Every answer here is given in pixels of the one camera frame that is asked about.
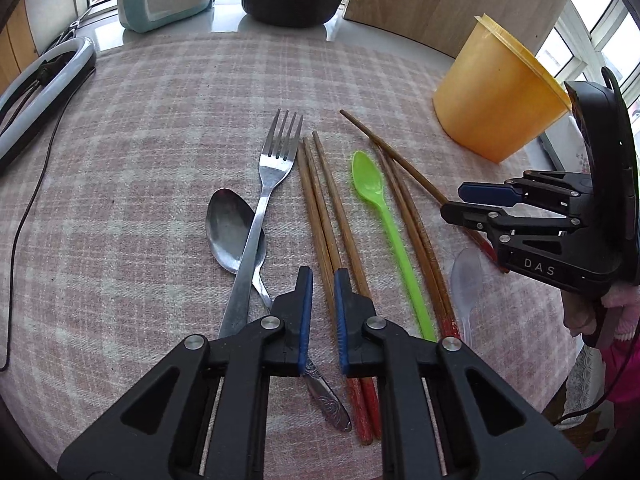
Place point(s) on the kitchen scissors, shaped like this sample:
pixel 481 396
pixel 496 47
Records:
pixel 70 30

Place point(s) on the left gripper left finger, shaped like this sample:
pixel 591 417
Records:
pixel 199 413

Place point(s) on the black clay pot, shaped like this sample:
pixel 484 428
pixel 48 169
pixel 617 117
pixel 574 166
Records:
pixel 291 13

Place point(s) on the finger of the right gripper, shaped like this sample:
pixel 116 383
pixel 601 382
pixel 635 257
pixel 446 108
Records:
pixel 505 227
pixel 520 189

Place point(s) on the person's right hand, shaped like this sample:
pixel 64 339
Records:
pixel 580 319

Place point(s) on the green plastic spoon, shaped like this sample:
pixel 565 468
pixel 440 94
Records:
pixel 368 183

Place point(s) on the pink plaid table mat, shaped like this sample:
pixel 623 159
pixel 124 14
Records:
pixel 112 268

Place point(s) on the white ring light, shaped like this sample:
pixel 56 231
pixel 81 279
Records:
pixel 40 91

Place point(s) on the yellow plastic utensil bucket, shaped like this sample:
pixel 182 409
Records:
pixel 497 97

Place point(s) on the steel fork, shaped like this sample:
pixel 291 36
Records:
pixel 276 161

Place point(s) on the steel spoon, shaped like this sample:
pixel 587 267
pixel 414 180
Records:
pixel 228 220

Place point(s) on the clear plastic spoon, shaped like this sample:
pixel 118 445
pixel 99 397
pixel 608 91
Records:
pixel 466 283

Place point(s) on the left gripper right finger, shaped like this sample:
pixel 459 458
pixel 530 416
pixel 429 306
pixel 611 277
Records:
pixel 445 413

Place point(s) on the slatted pine wood board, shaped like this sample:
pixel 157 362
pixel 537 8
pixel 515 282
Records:
pixel 17 47

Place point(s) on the white plastic cutting board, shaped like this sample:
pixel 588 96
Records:
pixel 47 19

